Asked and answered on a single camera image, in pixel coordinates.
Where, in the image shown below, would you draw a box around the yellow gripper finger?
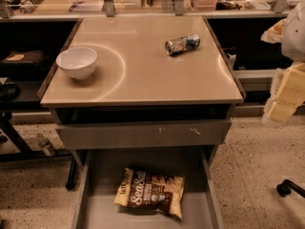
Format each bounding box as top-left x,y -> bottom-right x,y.
275,62 -> 305,107
261,68 -> 298,124

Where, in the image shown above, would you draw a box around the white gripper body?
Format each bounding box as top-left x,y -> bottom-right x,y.
260,19 -> 286,44

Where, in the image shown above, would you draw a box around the brown sea salt chip bag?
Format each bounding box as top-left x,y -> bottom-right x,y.
113,168 -> 185,219

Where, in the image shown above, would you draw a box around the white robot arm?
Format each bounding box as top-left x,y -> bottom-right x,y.
261,0 -> 305,127

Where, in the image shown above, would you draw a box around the beige top drawer cabinet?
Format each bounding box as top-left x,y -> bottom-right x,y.
37,14 -> 247,164

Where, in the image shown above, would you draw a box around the open grey middle drawer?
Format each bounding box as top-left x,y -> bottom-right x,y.
71,147 -> 225,229

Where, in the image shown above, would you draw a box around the closed grey top drawer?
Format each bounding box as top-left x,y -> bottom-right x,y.
56,119 -> 231,150

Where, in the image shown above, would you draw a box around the black bag on shelf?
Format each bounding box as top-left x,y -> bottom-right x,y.
0,51 -> 49,67

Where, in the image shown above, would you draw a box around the black chair caster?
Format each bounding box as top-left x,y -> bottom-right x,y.
276,179 -> 305,198

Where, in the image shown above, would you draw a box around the white ceramic bowl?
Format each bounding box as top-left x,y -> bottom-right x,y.
56,47 -> 97,80

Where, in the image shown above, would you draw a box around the black headphones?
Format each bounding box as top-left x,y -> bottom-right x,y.
0,82 -> 21,101

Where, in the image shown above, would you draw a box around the black table leg frame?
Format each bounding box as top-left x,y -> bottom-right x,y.
0,112 -> 78,191

